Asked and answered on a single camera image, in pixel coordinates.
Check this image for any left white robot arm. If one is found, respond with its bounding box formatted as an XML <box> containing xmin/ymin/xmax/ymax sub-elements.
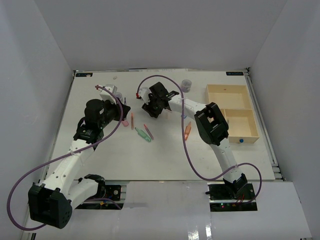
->
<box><xmin>28</xmin><ymin>99</ymin><xmax>131</xmax><ymax>229</ymax></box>

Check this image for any green highlighter pen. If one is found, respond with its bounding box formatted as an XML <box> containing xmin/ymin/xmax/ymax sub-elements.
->
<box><xmin>134</xmin><ymin>127</ymin><xmax>152</xmax><ymax>143</ymax></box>

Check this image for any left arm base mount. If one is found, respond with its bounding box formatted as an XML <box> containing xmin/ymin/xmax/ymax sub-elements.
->
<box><xmin>76</xmin><ymin>174</ymin><xmax>124</xmax><ymax>210</ymax></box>

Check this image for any wooden compartment box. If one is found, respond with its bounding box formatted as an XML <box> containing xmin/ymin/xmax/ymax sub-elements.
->
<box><xmin>205</xmin><ymin>84</ymin><xmax>260</xmax><ymax>144</ymax></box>

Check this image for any orange highlighter pen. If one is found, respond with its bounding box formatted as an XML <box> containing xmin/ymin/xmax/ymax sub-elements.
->
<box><xmin>130</xmin><ymin>113</ymin><xmax>135</xmax><ymax>130</ymax></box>

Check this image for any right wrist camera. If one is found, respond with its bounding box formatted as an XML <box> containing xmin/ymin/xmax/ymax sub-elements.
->
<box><xmin>136</xmin><ymin>87</ymin><xmax>151</xmax><ymax>104</ymax></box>

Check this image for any left clear clip jar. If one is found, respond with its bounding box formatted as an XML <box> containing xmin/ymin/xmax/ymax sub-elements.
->
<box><xmin>115</xmin><ymin>92</ymin><xmax>123</xmax><ymax>99</ymax></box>

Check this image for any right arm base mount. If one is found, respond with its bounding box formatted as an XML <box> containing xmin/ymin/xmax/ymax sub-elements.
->
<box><xmin>205</xmin><ymin>183</ymin><xmax>258</xmax><ymax>213</ymax></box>

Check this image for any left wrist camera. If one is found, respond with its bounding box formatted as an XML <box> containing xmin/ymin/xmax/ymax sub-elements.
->
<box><xmin>99</xmin><ymin>84</ymin><xmax>118</xmax><ymax>104</ymax></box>

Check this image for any clear clip jar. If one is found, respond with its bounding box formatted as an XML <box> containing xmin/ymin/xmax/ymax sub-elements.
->
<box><xmin>180</xmin><ymin>79</ymin><xmax>192</xmax><ymax>93</ymax></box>
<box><xmin>115</xmin><ymin>92</ymin><xmax>123</xmax><ymax>99</ymax></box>

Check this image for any pink highlighter pen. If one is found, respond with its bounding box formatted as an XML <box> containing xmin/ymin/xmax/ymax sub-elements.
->
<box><xmin>143</xmin><ymin>124</ymin><xmax>154</xmax><ymax>141</ymax></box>

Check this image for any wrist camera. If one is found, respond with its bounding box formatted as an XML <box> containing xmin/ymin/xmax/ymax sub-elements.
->
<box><xmin>136</xmin><ymin>87</ymin><xmax>151</xmax><ymax>104</ymax></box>
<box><xmin>99</xmin><ymin>84</ymin><xmax>118</xmax><ymax>104</ymax></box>

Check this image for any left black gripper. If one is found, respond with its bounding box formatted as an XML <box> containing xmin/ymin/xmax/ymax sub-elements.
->
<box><xmin>98</xmin><ymin>97</ymin><xmax>131</xmax><ymax>129</ymax></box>

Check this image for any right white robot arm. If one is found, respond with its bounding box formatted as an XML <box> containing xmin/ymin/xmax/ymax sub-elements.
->
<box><xmin>136</xmin><ymin>82</ymin><xmax>248</xmax><ymax>200</ymax></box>

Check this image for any pink highlighter cap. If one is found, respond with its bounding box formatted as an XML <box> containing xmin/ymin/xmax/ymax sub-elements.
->
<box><xmin>121</xmin><ymin>120</ymin><xmax>129</xmax><ymax>127</ymax></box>

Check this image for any right clear clip jar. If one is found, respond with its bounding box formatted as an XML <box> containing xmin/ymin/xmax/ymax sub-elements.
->
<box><xmin>180</xmin><ymin>79</ymin><xmax>192</xmax><ymax>93</ymax></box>

